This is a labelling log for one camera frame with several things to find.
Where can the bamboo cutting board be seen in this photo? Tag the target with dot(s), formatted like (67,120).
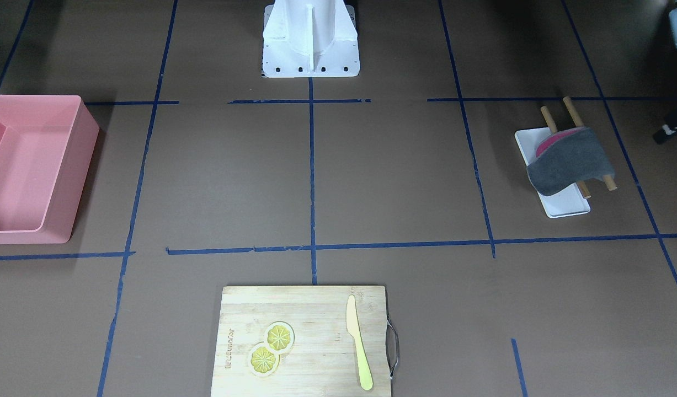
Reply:
(322,361)

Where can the grey and pink cloth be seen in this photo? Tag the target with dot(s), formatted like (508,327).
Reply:
(567,157)

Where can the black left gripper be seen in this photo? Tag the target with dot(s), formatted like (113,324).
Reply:
(660,135)

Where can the white rectangular tray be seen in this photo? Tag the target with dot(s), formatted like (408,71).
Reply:
(566,203)

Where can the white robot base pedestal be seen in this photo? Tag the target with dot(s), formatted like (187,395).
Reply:
(310,39)

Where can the wooden rack rod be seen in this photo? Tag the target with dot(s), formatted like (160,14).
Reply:
(608,179)
(553,130)

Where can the rear lemon slice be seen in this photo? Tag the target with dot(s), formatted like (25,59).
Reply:
(279,337)

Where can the pink plastic bin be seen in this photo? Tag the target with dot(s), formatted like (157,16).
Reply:
(46,146)

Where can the yellow plastic knife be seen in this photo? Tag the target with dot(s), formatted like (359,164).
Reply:
(352,323)

